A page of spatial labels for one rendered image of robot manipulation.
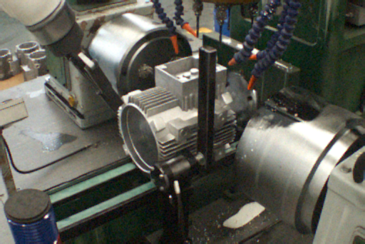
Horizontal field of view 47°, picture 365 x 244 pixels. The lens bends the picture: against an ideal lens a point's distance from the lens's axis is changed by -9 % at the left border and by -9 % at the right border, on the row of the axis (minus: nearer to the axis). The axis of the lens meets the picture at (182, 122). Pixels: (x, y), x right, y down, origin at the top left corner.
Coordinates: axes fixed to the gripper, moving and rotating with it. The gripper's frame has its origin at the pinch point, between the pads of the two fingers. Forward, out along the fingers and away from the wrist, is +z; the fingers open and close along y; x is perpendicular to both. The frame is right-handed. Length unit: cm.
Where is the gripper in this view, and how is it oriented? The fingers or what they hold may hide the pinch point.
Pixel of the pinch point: (110, 96)
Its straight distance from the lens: 96.8
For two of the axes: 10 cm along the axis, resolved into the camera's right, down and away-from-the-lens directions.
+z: 3.9, 5.9, 7.1
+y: -6.1, -4.1, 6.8
